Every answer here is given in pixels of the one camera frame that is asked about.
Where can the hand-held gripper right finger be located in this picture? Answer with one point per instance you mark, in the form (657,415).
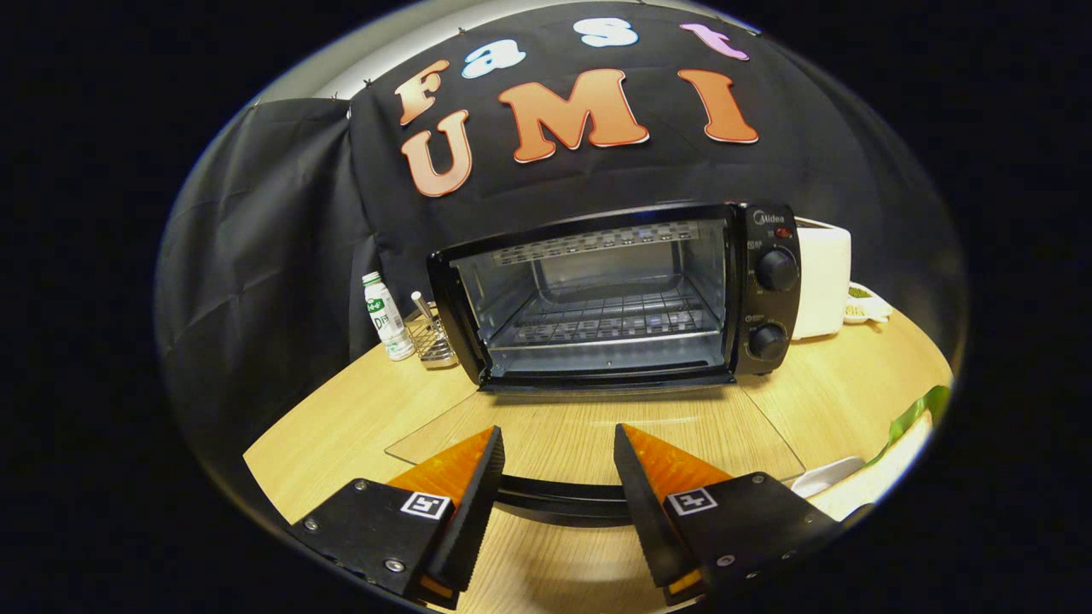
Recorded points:
(648,520)

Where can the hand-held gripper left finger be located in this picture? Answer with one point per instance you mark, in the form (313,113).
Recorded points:
(469,520)

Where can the black toaster oven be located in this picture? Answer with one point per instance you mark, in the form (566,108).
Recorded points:
(768,307)

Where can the lettuce sandwich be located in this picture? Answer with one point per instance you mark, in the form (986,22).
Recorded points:
(913,414)

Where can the white pop-up toaster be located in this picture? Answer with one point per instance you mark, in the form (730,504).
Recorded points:
(823,281)

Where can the white plate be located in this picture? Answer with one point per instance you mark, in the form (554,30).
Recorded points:
(823,477)

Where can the white green-label bottle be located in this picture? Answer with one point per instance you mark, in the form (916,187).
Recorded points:
(386,320)

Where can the white dish of beans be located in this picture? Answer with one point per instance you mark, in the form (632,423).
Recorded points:
(866,307)

